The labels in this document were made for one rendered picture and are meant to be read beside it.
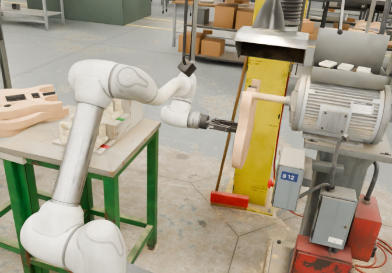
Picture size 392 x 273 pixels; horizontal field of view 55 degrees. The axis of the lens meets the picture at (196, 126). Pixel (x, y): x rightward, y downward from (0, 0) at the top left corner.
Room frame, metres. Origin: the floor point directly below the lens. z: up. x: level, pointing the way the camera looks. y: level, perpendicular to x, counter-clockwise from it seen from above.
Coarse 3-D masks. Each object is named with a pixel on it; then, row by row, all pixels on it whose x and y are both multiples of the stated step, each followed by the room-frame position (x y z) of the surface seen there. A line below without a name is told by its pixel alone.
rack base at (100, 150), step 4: (56, 140) 1.63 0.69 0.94; (108, 140) 1.66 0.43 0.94; (112, 140) 1.66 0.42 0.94; (56, 144) 1.60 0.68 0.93; (60, 144) 1.59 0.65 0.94; (64, 144) 1.59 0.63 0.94; (104, 144) 1.62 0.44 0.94; (108, 144) 1.62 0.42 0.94; (112, 144) 1.63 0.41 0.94; (100, 148) 1.57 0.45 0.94; (104, 148) 1.58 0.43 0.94; (96, 152) 1.53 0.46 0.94; (100, 152) 1.53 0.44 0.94
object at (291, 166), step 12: (288, 156) 1.29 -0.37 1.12; (300, 156) 1.30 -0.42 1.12; (276, 168) 1.25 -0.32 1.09; (288, 168) 1.22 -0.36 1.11; (300, 168) 1.21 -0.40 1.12; (276, 180) 1.23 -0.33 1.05; (288, 180) 1.22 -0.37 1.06; (300, 180) 1.21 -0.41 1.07; (276, 192) 1.23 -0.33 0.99; (288, 192) 1.21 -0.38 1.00; (276, 204) 1.22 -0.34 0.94; (288, 204) 1.21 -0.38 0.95
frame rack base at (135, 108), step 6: (114, 102) 1.85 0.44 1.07; (126, 102) 1.83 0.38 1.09; (132, 102) 1.84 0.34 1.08; (138, 102) 1.91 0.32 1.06; (114, 108) 1.85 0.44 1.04; (126, 108) 1.83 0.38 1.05; (132, 108) 1.84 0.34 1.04; (138, 108) 1.91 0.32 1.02; (132, 114) 1.84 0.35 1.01; (138, 114) 1.91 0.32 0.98; (132, 120) 1.84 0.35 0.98; (138, 120) 1.91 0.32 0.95; (132, 126) 1.84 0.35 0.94
